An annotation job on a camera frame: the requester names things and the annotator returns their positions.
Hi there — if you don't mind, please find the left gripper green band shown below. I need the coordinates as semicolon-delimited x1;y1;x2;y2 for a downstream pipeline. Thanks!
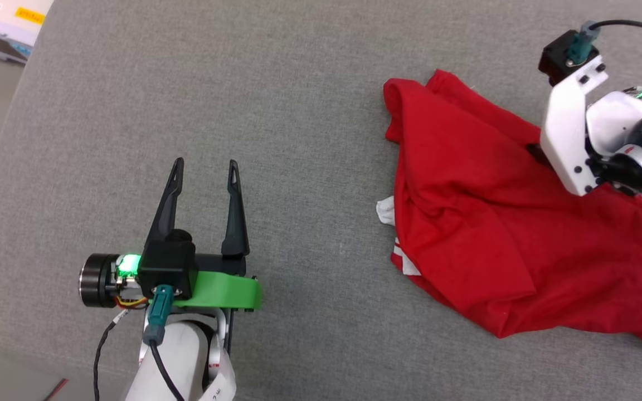
80;158;262;310

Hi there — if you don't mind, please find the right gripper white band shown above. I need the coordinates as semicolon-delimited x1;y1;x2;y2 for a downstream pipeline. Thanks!
526;56;611;197

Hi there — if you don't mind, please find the red garment with white stripes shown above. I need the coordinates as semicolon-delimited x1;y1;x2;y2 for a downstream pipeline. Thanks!
377;70;642;356

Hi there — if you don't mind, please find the grey fabric sofa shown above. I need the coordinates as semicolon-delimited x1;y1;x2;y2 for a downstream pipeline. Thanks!
0;0;642;401

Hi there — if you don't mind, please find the yellow sticker label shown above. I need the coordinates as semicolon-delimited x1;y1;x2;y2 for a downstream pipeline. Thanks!
14;7;47;26

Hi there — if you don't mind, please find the teal left camera connector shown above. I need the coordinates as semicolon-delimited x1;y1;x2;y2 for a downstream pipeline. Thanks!
144;286;176;344

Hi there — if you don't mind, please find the teal camera connector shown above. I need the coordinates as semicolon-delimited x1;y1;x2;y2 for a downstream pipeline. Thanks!
144;286;176;344
566;22;601;65

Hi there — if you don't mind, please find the teal right camera connector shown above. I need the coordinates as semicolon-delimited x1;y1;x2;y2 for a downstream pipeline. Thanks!
566;22;601;65

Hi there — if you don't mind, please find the black right camera cable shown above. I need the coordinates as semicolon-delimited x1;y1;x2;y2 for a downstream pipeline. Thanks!
588;19;642;35

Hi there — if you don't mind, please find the white flat ribbon cable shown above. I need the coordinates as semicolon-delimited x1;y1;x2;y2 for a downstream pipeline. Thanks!
203;309;237;401

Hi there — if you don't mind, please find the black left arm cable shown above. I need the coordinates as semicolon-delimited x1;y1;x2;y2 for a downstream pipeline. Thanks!
94;309;185;401

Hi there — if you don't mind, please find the red wire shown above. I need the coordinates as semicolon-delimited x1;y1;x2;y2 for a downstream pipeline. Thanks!
42;379;69;401

